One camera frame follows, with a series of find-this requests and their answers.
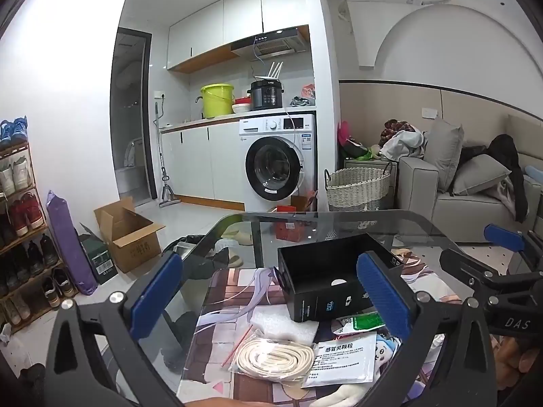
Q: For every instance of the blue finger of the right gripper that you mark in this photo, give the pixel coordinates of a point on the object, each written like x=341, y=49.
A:
x=512, y=241

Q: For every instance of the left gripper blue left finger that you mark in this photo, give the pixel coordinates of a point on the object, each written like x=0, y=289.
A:
x=151, y=293

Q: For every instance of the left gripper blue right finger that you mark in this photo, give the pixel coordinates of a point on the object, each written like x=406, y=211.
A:
x=386, y=294

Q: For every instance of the green medicine packet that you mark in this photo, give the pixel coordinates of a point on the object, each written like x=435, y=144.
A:
x=360, y=323

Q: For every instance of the white medicine packet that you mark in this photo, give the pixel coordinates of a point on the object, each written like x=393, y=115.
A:
x=348, y=360

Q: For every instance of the white foam piece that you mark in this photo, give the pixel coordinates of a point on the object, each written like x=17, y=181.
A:
x=274, y=323

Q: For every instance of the white plush toy blue hat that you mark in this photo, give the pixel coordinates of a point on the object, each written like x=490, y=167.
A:
x=385, y=349

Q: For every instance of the person's right hand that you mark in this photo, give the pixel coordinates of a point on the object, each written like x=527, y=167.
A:
x=518, y=372

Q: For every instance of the brown cardboard box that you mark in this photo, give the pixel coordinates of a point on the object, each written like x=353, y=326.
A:
x=130, y=237

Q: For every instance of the grey sofa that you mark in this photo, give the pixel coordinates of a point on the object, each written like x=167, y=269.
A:
x=463, y=218

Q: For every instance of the anime print table mat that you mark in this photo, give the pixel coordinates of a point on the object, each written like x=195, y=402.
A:
x=247, y=348

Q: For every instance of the floor mop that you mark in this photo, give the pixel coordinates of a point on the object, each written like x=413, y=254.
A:
x=167, y=196

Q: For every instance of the dark green box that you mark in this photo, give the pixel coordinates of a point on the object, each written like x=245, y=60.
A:
x=98, y=255

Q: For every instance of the grey flat cushion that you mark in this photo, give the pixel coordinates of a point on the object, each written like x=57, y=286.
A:
x=479, y=173

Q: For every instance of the black cardboard box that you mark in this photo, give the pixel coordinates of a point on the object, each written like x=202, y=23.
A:
x=319, y=280

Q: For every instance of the black jacket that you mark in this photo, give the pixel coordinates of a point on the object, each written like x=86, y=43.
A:
x=503, y=150

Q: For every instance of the purple rolled mat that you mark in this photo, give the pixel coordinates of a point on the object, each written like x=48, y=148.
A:
x=68, y=242

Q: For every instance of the grey upright cushion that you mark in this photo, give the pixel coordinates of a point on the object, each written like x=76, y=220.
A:
x=443, y=150

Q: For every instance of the red box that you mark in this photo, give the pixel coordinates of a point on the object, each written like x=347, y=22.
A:
x=288, y=231

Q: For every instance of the woven laundry basket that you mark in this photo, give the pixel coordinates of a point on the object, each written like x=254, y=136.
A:
x=360, y=188

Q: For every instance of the wooden shoe rack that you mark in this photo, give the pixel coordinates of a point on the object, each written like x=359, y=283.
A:
x=34, y=277

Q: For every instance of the pile of clothes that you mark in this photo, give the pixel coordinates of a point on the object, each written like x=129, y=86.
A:
x=400, y=139

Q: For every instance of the white washing machine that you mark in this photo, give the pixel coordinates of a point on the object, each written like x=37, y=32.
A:
x=279, y=160

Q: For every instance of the yellow-green bucket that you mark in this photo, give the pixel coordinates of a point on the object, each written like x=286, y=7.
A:
x=217, y=100

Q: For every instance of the black rice cooker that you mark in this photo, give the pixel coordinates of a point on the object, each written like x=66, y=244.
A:
x=266, y=94

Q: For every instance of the range hood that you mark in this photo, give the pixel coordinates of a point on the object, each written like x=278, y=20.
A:
x=272, y=44

